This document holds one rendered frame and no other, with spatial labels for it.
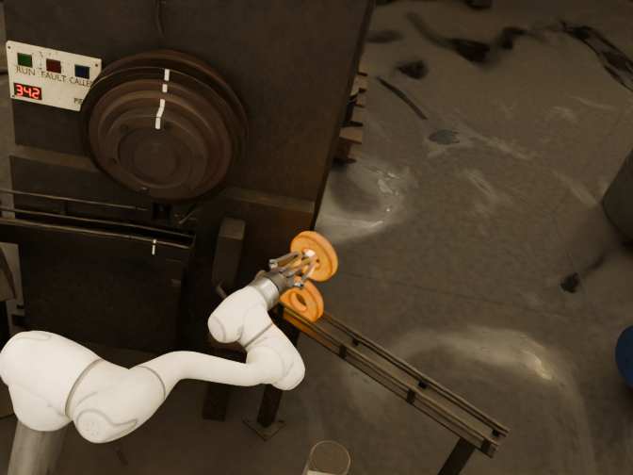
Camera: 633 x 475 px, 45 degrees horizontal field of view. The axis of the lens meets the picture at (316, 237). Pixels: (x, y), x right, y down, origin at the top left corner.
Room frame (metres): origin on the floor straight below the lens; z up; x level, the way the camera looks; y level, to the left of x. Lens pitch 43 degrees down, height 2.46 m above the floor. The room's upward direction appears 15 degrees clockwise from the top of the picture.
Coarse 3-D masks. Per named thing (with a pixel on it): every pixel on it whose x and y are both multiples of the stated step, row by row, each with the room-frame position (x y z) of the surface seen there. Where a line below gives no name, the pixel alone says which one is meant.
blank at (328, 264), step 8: (304, 232) 1.64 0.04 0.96; (312, 232) 1.63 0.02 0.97; (296, 240) 1.63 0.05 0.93; (304, 240) 1.61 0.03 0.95; (312, 240) 1.60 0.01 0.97; (320, 240) 1.60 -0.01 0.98; (296, 248) 1.62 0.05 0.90; (304, 248) 1.61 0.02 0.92; (312, 248) 1.60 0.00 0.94; (320, 248) 1.59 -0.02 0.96; (328, 248) 1.59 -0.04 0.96; (320, 256) 1.58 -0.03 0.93; (328, 256) 1.57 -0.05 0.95; (336, 256) 1.59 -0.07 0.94; (320, 264) 1.58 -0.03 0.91; (328, 264) 1.57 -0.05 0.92; (336, 264) 1.59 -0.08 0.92; (312, 272) 1.59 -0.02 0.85; (320, 272) 1.58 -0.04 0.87; (328, 272) 1.57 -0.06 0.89; (320, 280) 1.58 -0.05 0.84
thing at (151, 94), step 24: (120, 96) 1.64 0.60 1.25; (144, 96) 1.64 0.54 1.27; (168, 96) 1.65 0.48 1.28; (192, 96) 1.67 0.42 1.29; (96, 120) 1.64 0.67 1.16; (192, 120) 1.65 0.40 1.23; (216, 120) 1.67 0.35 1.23; (96, 144) 1.64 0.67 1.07; (216, 144) 1.66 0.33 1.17; (216, 168) 1.66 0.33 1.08; (192, 192) 1.67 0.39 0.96
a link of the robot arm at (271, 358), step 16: (272, 336) 1.27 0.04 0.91; (176, 352) 1.03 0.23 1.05; (192, 352) 1.06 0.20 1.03; (256, 352) 1.22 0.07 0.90; (272, 352) 1.22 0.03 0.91; (288, 352) 1.25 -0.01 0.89; (160, 368) 0.95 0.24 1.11; (176, 368) 0.98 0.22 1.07; (192, 368) 1.02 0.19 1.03; (208, 368) 1.05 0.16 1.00; (224, 368) 1.08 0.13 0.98; (240, 368) 1.12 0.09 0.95; (256, 368) 1.15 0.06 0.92; (272, 368) 1.19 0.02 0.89; (288, 368) 1.22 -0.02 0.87; (240, 384) 1.10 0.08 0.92; (256, 384) 1.13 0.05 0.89; (272, 384) 1.20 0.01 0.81; (288, 384) 1.20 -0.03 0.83
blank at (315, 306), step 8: (296, 280) 1.62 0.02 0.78; (296, 288) 1.60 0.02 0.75; (304, 288) 1.59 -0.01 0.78; (312, 288) 1.60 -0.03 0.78; (288, 296) 1.61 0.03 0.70; (296, 296) 1.63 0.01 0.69; (304, 296) 1.59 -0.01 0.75; (312, 296) 1.58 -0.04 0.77; (320, 296) 1.59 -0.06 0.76; (288, 304) 1.61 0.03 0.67; (296, 304) 1.61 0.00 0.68; (312, 304) 1.57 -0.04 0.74; (320, 304) 1.58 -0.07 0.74; (304, 312) 1.58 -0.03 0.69; (312, 312) 1.57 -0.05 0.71; (320, 312) 1.57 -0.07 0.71
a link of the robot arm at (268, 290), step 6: (252, 282) 1.41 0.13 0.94; (258, 282) 1.41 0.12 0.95; (264, 282) 1.41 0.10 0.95; (270, 282) 1.42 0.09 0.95; (258, 288) 1.38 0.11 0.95; (264, 288) 1.39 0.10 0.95; (270, 288) 1.40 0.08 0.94; (276, 288) 1.41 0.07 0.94; (264, 294) 1.37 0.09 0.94; (270, 294) 1.39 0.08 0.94; (276, 294) 1.40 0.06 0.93; (270, 300) 1.38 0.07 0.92; (276, 300) 1.40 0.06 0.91; (270, 306) 1.37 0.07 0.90
